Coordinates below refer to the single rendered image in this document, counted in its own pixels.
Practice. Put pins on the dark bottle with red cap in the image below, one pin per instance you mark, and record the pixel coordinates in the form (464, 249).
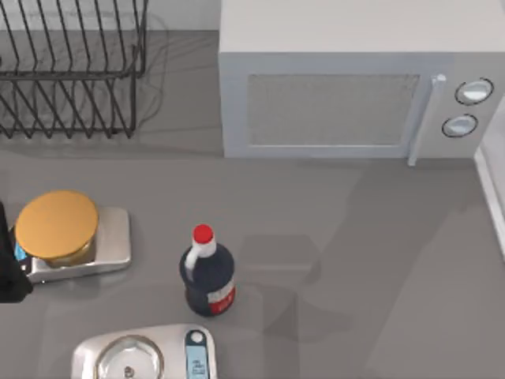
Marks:
(209, 276)

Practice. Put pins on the microwave oven door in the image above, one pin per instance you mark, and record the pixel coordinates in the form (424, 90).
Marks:
(331, 110)

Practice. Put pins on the silver kitchen scale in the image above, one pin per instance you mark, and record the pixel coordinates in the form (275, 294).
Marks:
(112, 237)

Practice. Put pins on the pale microwave oven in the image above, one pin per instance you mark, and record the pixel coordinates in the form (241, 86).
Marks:
(315, 35)

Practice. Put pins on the silver scale with round plate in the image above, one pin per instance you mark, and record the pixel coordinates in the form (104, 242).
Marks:
(165, 351)

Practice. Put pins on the jar with gold lid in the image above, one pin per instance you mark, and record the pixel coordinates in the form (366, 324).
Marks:
(55, 223)

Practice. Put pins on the round microwave knob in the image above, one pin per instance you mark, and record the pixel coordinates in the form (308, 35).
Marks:
(473, 91)
(459, 125)

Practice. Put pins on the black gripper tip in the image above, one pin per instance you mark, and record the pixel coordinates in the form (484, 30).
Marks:
(10, 272)

